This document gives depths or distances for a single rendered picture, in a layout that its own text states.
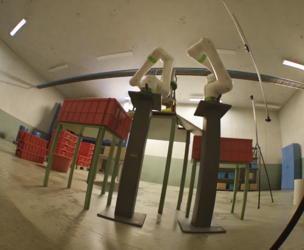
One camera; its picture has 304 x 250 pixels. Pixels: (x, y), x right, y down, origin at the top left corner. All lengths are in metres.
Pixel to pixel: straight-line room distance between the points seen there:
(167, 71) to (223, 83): 0.57
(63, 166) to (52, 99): 7.77
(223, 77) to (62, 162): 2.77
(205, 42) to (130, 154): 1.07
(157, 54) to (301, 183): 2.50
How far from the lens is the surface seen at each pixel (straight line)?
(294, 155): 7.07
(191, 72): 4.62
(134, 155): 1.00
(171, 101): 1.70
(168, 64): 1.52
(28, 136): 3.04
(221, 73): 1.22
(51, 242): 0.62
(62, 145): 4.24
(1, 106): 8.79
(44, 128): 10.01
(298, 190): 2.47
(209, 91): 1.25
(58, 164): 2.91
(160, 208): 1.38
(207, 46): 1.29
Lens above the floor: 0.34
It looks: 20 degrees up
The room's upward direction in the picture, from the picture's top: 10 degrees clockwise
